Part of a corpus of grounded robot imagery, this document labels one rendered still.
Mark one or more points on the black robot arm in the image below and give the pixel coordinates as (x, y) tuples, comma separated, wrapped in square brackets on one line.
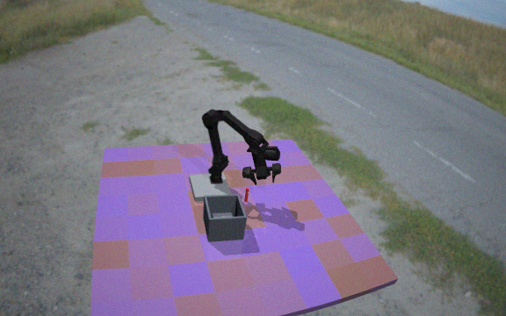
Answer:
[(252, 137)]

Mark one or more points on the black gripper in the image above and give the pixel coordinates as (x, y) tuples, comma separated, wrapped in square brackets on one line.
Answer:
[(248, 173)]

